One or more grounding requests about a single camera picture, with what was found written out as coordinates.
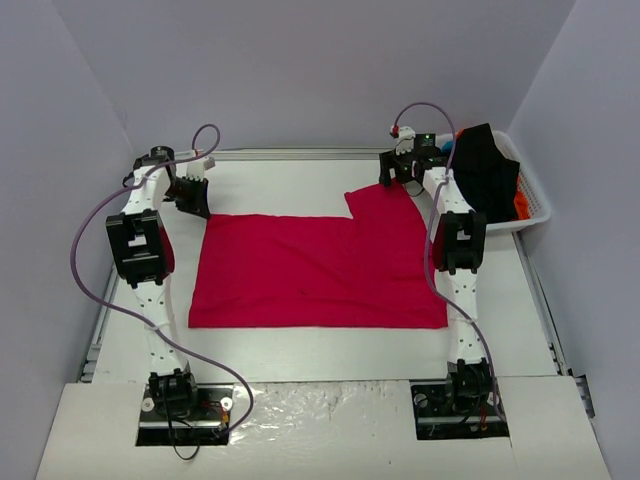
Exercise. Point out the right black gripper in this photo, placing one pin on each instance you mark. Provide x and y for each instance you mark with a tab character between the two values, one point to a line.
393	167

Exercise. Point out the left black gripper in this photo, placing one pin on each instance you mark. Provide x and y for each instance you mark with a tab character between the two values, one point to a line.
189	195

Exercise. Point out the red t shirt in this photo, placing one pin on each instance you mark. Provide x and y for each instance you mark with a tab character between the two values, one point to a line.
366	270

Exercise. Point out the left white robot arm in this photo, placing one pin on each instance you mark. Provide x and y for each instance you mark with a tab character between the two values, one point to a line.
144	258

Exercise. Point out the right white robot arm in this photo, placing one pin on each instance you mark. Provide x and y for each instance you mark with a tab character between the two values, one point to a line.
454	253

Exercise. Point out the blue t shirt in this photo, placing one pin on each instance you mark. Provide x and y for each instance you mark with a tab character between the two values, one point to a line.
446	145

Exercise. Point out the black t shirt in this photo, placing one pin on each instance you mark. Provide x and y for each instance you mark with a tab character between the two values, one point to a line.
486	178

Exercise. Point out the orange t shirt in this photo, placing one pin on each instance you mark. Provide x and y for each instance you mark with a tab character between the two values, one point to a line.
521	206

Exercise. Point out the white plastic basket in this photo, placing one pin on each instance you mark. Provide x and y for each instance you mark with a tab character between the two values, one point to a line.
527	183

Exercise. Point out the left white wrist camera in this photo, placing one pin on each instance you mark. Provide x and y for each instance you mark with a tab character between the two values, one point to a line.
196	169

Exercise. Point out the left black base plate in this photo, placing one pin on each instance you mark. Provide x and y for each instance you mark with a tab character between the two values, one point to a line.
203	424

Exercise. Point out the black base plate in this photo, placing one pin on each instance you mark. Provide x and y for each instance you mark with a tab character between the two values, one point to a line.
438	417
203	424

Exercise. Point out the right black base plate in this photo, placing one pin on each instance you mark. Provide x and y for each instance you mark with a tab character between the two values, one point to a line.
438	417

